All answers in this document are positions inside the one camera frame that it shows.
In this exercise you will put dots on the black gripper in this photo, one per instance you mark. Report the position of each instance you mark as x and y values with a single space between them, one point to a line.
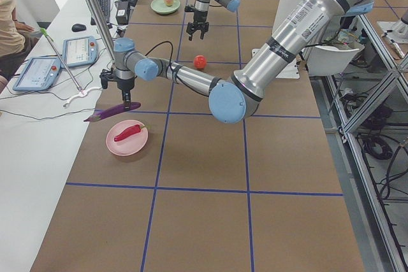
124 85
199 16

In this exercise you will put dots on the pink plate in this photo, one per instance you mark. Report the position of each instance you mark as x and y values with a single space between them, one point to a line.
129 146

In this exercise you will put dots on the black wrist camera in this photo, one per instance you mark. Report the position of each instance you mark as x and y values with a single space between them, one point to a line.
189 9
106 76

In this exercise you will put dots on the metal grabber stick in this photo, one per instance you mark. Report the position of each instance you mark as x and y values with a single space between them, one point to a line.
81 91

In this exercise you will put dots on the red yellow apple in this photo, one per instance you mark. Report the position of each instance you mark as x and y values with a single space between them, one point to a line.
200 62

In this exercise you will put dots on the black computer mouse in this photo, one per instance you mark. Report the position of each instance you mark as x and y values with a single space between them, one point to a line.
78 27

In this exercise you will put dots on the yellow pink peach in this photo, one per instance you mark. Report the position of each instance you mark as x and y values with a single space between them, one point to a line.
168 3

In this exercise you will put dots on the red chili pepper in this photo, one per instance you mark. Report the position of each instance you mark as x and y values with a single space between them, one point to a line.
130 131

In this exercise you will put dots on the light green plate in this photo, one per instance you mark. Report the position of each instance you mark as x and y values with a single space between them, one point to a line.
160 7

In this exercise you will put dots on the purple eggplant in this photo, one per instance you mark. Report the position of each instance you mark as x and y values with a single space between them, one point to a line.
99 115

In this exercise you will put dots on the seated person beige shirt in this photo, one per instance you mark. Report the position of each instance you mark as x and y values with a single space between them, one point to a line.
16 43

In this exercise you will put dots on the near teach pendant tablet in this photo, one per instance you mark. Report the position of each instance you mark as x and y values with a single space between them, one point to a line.
39 73

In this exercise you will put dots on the white plastic chair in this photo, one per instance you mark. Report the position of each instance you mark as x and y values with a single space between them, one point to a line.
332 60

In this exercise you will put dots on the far teach pendant tablet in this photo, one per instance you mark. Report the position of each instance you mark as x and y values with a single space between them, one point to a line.
80 51

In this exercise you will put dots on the black keyboard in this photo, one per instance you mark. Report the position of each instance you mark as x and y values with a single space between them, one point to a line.
105 6

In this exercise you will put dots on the black box with label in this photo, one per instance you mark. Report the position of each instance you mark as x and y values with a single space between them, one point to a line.
122 13

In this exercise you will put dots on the teach pendant tablet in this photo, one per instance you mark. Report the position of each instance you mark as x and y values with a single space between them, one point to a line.
39 73
80 51

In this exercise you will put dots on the aluminium frame post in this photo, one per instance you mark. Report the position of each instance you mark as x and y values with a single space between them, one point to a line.
103 29

